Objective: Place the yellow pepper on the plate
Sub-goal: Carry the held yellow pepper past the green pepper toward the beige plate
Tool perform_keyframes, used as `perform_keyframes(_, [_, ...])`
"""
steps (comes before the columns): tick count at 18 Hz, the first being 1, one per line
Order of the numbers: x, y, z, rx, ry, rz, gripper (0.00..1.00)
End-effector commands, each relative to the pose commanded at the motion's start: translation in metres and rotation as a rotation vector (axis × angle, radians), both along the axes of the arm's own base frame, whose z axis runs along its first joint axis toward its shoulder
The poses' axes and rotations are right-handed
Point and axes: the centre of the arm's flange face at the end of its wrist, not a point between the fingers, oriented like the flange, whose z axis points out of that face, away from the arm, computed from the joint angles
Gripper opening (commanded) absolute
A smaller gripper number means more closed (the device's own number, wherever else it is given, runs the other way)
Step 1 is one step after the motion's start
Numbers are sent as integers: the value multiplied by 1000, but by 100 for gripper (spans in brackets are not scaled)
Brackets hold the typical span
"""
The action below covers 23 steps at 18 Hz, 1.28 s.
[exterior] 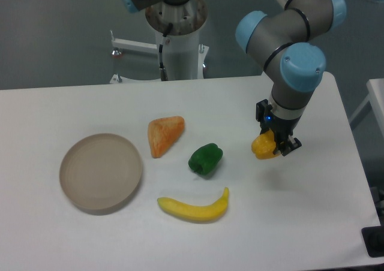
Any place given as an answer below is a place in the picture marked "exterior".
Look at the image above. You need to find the black cable on pedestal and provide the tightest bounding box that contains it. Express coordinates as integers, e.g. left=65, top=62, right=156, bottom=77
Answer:
left=158, top=23, right=174, bottom=82

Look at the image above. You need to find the black device at table edge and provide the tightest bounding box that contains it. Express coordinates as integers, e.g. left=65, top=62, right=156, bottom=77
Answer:
left=361, top=226, right=383, bottom=258

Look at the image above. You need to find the orange triangular bread slice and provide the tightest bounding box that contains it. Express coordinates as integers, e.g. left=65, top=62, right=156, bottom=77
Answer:
left=148, top=116, right=185, bottom=158

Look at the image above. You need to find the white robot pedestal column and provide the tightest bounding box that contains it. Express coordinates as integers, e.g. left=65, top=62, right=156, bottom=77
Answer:
left=145, top=0, right=209, bottom=81

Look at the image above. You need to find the beige round plate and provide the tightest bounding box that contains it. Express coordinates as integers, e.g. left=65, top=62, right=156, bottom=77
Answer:
left=59, top=133, right=143, bottom=215

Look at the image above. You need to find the green bell pepper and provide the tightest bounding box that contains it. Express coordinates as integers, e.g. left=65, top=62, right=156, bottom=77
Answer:
left=188, top=143, right=223, bottom=176

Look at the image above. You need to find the yellow bell pepper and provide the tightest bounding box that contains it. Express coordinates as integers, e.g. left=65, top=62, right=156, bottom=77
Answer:
left=251, top=130, right=280, bottom=159

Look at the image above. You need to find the yellow banana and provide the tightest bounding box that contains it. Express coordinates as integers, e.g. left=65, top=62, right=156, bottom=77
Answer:
left=157, top=187, right=230, bottom=222

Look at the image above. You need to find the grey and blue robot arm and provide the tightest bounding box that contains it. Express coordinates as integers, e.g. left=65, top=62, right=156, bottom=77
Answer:
left=122, top=0, right=346, bottom=155

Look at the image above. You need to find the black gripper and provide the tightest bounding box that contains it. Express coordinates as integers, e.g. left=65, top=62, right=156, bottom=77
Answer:
left=256, top=99, right=302, bottom=156

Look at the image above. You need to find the white pedestal base frame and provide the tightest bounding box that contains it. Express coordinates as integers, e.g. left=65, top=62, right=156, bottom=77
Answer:
left=111, top=31, right=209, bottom=82

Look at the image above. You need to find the white side table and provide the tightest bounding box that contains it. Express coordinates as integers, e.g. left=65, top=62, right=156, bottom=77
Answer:
left=349, top=79, right=383, bottom=133

